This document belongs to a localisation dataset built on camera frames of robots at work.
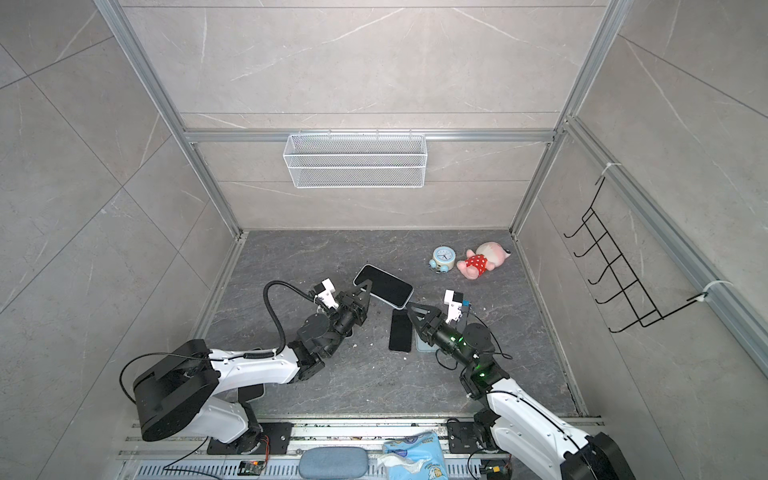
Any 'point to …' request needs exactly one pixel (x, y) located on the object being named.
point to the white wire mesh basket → (356, 161)
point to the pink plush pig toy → (487, 256)
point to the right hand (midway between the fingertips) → (405, 309)
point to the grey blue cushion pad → (333, 463)
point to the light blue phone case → (423, 346)
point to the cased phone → (385, 286)
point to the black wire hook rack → (645, 311)
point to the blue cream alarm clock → (443, 259)
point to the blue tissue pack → (418, 456)
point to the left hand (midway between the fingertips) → (375, 279)
